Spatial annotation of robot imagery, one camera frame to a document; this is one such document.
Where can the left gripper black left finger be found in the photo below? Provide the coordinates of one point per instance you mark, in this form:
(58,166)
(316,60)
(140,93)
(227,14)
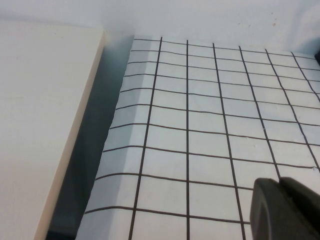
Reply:
(270,212)

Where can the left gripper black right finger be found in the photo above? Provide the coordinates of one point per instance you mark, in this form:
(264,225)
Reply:
(308,212)

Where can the white cream-edged board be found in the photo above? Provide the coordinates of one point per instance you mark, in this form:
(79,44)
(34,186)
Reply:
(37,112)

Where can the white black-grid tablecloth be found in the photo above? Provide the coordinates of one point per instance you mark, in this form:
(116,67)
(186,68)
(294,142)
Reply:
(200,125)

